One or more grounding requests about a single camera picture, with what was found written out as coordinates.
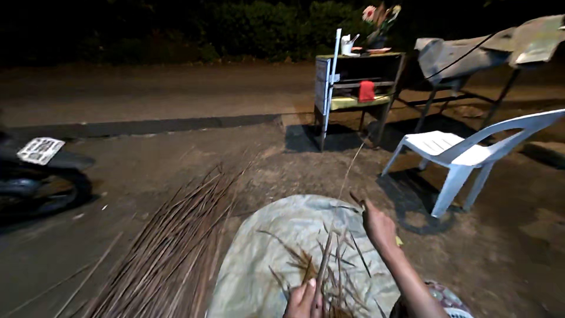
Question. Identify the pale green woven sack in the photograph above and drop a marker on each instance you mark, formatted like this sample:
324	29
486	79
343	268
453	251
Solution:
254	260

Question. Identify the white plastic chair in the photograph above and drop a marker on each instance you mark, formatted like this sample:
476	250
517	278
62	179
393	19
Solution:
459	161

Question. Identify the wooden stall cabinet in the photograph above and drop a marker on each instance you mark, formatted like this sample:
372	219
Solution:
324	84

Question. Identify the long brown palm stalk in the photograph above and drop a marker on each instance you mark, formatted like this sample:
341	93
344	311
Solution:
324	264

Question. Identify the scattered heap of leaf shavings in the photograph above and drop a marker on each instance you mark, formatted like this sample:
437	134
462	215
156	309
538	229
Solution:
340	278

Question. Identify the person's left fingers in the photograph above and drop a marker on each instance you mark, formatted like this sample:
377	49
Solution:
318	304

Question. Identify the small dark knife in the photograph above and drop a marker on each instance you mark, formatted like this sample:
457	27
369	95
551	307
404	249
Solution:
356	200

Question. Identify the green bushes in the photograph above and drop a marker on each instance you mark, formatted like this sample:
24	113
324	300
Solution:
265	31

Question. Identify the person's left hand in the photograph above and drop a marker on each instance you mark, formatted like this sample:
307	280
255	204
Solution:
299	302

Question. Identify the tarp-covered wooden table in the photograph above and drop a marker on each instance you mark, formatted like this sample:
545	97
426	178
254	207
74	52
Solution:
461	59

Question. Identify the black motorcycle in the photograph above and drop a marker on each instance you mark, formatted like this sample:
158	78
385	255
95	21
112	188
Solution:
66	170

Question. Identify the pile of brown palm sticks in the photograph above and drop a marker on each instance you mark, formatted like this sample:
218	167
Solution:
170	238

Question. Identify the single pale stick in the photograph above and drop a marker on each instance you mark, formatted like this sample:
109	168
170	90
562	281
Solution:
55	286
90	274

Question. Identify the person's right fingers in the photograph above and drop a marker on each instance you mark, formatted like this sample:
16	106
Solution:
370	210

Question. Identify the person's right forearm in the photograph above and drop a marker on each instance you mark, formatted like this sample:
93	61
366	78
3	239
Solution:
411	280

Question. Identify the person's left thumb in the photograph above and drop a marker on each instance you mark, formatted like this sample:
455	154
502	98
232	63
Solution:
310	289

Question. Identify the person's right hand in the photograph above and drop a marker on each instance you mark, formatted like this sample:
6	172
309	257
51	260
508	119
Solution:
380	225

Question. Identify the small yellow scrap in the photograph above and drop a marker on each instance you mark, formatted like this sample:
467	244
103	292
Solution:
399	241

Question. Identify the person's legs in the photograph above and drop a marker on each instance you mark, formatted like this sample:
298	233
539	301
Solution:
441	297

